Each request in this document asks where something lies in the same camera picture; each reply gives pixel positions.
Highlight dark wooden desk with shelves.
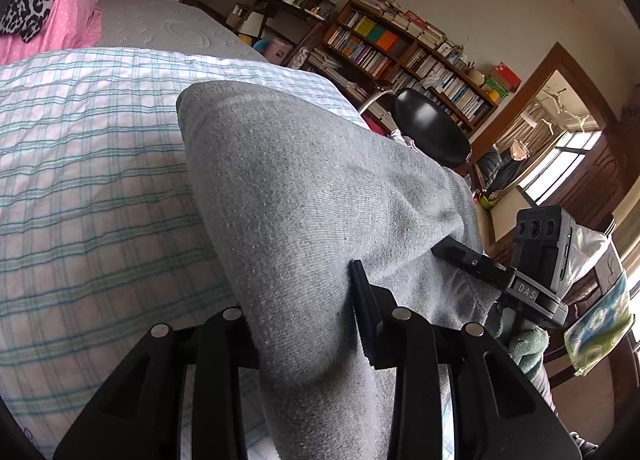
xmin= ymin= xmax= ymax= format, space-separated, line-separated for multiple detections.
xmin=225 ymin=0 xmax=363 ymax=71

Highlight pink plastic bin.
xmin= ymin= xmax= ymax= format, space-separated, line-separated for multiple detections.
xmin=267 ymin=37 xmax=296 ymax=66

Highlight grey pants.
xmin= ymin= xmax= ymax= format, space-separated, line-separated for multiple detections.
xmin=176 ymin=80 xmax=501 ymax=460

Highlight grey quilted mattress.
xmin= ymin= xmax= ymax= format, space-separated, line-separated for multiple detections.
xmin=92 ymin=0 xmax=266 ymax=63

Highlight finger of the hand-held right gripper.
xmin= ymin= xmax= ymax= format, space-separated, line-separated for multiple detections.
xmin=431 ymin=236 xmax=513 ymax=291

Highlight pink dotted cloth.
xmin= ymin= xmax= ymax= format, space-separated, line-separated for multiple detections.
xmin=0 ymin=0 xmax=103 ymax=66

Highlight wooden bookshelf with books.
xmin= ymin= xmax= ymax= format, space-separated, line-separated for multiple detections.
xmin=305 ymin=0 xmax=523 ymax=133

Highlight towel with green circles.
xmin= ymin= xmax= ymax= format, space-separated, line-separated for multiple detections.
xmin=564 ymin=235 xmax=633 ymax=378

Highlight bed with plaid sheet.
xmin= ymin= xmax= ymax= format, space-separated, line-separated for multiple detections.
xmin=0 ymin=47 xmax=371 ymax=460

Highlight dark jacket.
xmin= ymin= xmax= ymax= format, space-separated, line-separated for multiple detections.
xmin=472 ymin=147 xmax=531 ymax=196

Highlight white plastic bag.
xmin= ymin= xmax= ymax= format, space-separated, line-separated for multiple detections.
xmin=567 ymin=225 xmax=613 ymax=286

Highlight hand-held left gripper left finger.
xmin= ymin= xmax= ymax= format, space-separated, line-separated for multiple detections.
xmin=52 ymin=307 xmax=261 ymax=460

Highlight black chair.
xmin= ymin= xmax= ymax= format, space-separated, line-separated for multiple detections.
xmin=360 ymin=87 xmax=472 ymax=171

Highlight wooden door frame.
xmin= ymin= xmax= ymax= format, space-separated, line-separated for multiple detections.
xmin=470 ymin=42 xmax=640 ymax=251

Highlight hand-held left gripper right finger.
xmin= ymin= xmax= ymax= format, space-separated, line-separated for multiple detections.
xmin=348 ymin=259 xmax=573 ymax=460

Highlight person's right hand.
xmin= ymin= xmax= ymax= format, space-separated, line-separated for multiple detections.
xmin=482 ymin=307 xmax=551 ymax=377

